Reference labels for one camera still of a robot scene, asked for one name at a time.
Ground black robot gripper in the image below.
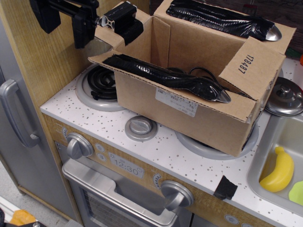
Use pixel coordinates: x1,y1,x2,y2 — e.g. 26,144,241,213
29,0,99,49

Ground brown cardboard box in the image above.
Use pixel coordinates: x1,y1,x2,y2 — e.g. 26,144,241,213
90,0,295,156

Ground black block taped on flap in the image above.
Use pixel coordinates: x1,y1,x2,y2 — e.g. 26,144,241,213
99,1,143,46

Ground black coil stove burner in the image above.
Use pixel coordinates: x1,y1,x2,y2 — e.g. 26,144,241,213
87,65,117,100

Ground silver left oven knob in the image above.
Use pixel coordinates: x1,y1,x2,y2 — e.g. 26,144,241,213
67,132,94,160

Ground silver oven knob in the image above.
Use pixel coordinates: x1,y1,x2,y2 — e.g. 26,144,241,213
160,180,194,211
67,132,94,160

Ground grey round stovetop knob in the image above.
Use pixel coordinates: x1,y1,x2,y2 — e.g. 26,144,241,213
125,115,158,142

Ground spoon taped on front flap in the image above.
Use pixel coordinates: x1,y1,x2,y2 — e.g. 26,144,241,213
103,54,231,103

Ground spoon taped on flap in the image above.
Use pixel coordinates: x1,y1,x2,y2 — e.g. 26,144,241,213
166,0,282,41
103,54,231,103

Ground spoon taped on back flap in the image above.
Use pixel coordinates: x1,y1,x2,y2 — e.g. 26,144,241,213
166,0,282,41

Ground oven clock display panel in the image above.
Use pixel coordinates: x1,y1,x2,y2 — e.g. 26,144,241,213
108,152,144,179

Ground silver right oven knob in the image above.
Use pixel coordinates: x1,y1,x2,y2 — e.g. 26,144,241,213
160,180,194,211

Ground black tape piece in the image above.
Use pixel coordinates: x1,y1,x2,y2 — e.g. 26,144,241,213
213,175,238,200

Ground silver pot lid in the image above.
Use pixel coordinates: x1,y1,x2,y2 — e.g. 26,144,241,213
265,77,303,117

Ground metal sink basin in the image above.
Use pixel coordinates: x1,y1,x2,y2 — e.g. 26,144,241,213
248,115,303,216

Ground yellow toy banana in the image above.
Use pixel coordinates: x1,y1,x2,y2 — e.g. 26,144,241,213
259,146,294,192

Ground green toy piece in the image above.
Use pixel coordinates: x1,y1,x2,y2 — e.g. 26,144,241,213
288,181,303,205

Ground grey fridge door handle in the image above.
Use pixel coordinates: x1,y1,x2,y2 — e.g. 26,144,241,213
0,79,40,148

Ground silver oven door handle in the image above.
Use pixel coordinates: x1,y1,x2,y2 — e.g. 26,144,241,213
62,159,178,227

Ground grey right burner ring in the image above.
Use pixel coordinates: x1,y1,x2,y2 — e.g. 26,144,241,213
175,122,259,161

